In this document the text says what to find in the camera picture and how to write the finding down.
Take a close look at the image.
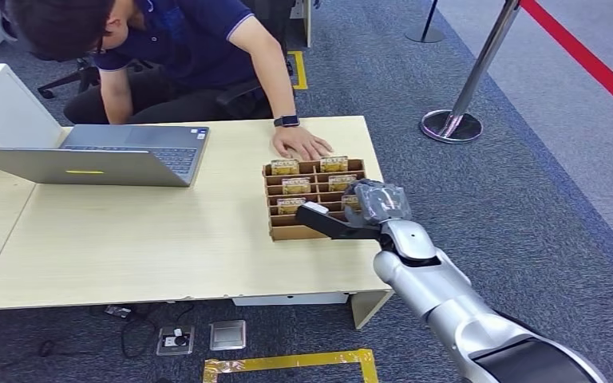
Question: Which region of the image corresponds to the silver floor plate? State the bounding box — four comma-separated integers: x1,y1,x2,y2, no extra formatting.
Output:
209,319,247,352

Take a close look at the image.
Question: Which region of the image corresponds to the brown cardboard card holder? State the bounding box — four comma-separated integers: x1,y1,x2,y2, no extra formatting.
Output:
262,157,371,243

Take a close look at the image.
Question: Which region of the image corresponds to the black power cable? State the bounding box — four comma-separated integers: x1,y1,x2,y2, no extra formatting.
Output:
0,302,196,383

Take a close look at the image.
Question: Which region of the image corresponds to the grey laptop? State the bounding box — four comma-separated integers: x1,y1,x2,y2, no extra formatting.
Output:
0,124,211,188

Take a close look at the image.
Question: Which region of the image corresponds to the floor socket with plug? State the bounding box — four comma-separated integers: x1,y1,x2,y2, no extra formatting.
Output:
156,325,196,357

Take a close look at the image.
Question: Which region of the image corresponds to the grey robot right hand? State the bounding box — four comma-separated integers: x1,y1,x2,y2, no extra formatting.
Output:
340,178,413,228

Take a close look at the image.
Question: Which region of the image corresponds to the person's left hand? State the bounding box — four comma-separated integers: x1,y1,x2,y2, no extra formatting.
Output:
271,125,334,162

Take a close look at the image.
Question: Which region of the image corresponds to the yellow floor tape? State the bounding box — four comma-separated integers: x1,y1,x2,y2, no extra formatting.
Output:
287,49,309,91
202,349,380,383

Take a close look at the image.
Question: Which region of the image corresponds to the white partition panel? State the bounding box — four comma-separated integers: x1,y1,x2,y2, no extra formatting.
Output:
289,0,314,49

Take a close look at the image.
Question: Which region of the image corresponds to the person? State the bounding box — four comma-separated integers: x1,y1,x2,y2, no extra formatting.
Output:
7,0,334,162

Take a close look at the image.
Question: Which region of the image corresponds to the white display box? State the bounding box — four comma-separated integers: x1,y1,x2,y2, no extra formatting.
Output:
0,63,67,150

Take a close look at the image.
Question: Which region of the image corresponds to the black office chair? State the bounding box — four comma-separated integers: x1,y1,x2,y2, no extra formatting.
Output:
37,0,297,121

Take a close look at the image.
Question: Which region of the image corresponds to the red barrier belt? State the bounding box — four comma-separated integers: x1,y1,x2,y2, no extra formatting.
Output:
519,0,613,127

